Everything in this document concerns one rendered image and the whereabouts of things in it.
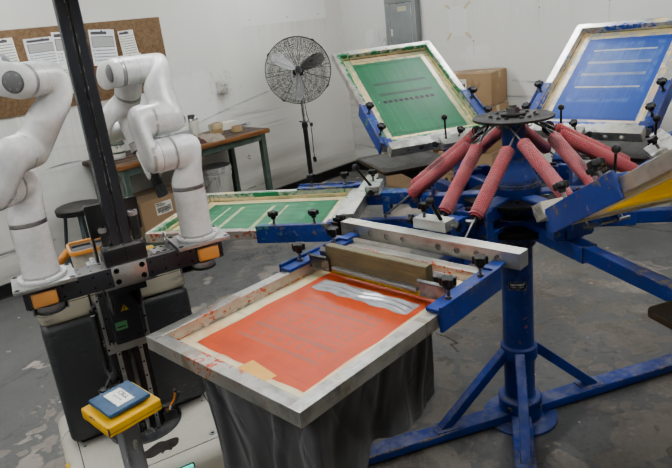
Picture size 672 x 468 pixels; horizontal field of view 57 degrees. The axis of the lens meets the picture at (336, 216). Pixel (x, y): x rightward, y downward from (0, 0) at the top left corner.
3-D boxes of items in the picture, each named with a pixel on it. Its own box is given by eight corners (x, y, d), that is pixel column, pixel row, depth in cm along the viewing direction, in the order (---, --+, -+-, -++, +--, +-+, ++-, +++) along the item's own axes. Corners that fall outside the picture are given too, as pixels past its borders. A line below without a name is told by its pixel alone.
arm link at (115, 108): (133, 80, 204) (127, 124, 220) (96, 89, 196) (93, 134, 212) (146, 97, 202) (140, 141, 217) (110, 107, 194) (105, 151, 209)
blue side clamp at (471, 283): (443, 333, 154) (441, 308, 152) (426, 328, 157) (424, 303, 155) (502, 289, 174) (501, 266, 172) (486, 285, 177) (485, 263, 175)
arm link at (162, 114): (169, 37, 181) (106, 44, 170) (213, 155, 179) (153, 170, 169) (156, 59, 193) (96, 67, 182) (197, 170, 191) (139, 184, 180)
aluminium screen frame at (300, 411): (302, 429, 121) (299, 413, 120) (148, 349, 161) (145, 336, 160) (499, 283, 175) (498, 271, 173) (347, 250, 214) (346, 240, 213)
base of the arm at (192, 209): (169, 234, 192) (159, 186, 188) (207, 224, 198) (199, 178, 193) (183, 246, 179) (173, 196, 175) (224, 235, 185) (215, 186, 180)
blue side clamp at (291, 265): (292, 288, 191) (289, 267, 189) (281, 284, 194) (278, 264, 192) (355, 255, 211) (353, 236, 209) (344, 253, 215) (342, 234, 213)
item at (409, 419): (337, 546, 146) (316, 393, 133) (326, 538, 148) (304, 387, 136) (445, 441, 177) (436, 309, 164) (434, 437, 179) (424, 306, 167)
